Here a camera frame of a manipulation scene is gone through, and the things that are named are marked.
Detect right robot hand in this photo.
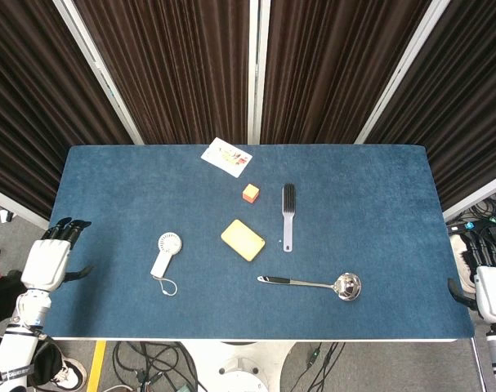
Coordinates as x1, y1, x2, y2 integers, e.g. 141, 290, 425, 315
447, 228, 496, 323

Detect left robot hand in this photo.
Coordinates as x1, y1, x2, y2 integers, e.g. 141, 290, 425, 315
20, 217, 94, 292

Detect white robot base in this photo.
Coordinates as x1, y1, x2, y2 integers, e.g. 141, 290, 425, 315
177, 341, 297, 392

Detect white handheld mini fan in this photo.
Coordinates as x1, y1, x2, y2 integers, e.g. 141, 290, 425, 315
150, 231, 183, 297

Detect white round stool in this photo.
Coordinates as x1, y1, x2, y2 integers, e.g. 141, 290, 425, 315
449, 234, 480, 294

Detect black white sneaker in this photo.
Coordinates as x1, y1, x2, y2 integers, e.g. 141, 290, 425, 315
49, 358, 87, 390

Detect yellow floor tape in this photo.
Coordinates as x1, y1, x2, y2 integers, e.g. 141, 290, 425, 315
86, 341, 108, 392

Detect yellow rectangular sponge block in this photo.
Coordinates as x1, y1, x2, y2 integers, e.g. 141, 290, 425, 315
220, 219, 267, 262

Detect blue table mat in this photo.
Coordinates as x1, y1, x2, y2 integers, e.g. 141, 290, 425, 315
19, 145, 476, 341

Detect white printed card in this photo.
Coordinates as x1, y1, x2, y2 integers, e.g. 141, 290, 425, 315
200, 137, 253, 178

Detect grey brush black bristles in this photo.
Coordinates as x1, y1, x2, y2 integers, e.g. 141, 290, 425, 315
281, 183, 297, 253

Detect dark brown pleated curtain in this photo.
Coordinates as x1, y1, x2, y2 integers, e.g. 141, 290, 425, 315
74, 0, 251, 145

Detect black power strip cables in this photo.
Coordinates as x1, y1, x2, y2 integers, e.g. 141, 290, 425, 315
445, 194, 496, 246

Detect black floor cables bundle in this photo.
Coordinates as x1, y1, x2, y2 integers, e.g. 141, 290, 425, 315
112, 341, 199, 392

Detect steel ladle black handle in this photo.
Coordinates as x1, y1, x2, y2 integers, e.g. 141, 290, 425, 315
257, 272, 363, 302

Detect black cable green plug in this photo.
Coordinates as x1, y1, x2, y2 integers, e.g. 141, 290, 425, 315
284, 341, 346, 392

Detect white divider frame post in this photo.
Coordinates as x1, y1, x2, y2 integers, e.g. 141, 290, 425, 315
247, 0, 270, 145

